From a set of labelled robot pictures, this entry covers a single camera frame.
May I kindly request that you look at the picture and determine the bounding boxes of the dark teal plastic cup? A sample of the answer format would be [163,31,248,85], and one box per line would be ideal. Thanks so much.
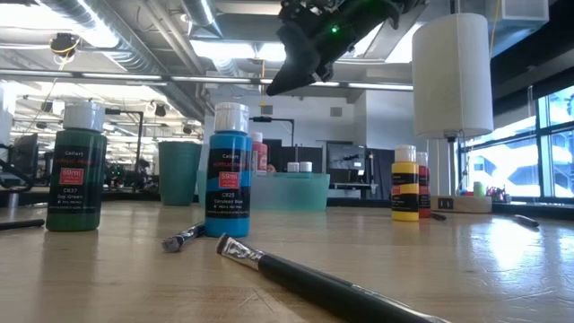
[157,140,204,207]

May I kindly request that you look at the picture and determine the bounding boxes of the small bright red paint bottle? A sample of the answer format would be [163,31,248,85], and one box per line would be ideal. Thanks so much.
[416,151,432,220]

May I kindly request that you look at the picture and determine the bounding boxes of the silver ventilation duct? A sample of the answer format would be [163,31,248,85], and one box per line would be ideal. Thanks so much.
[39,0,207,122]

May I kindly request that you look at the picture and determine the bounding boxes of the black paintbrush grey-blue bristles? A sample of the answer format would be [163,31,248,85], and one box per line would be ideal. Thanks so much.
[161,222,206,254]

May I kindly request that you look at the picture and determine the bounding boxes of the teal translucent plastic bin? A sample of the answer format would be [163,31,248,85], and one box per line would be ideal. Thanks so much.
[196,171,332,214]

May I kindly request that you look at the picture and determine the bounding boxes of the small yellow paint bottle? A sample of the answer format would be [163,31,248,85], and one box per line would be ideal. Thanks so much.
[391,144,421,223]

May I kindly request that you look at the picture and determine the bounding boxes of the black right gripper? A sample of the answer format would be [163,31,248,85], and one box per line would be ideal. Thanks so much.
[265,0,404,97]

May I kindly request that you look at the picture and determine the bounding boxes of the small dark green paint bottle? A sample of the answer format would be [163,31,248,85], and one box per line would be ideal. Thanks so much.
[45,100,109,233]

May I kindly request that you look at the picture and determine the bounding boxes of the dark computer monitor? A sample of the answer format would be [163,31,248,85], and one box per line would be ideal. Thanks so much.
[8,133,40,177]
[326,141,367,172]

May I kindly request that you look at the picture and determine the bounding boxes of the large red paint bottle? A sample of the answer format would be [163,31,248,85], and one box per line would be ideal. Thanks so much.
[249,131,269,175]

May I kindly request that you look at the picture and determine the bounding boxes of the white shade wooden base lamp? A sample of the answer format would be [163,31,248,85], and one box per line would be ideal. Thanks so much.
[411,12,495,215]

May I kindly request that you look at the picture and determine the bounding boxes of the black yellow ceiling reel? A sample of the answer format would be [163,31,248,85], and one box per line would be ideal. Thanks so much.
[48,31,82,58]

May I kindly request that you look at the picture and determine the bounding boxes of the small cerulean blue paint bottle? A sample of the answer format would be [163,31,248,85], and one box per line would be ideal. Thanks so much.
[203,101,254,239]

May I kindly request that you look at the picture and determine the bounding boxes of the black office partition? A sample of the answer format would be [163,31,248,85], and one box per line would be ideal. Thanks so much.
[267,138,325,174]

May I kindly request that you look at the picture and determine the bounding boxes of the long ceiling light strip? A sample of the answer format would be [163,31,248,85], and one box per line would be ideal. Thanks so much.
[0,69,414,92]

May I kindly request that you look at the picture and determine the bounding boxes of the wide flat black paintbrush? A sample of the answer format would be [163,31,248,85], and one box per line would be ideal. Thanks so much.
[214,232,431,323]

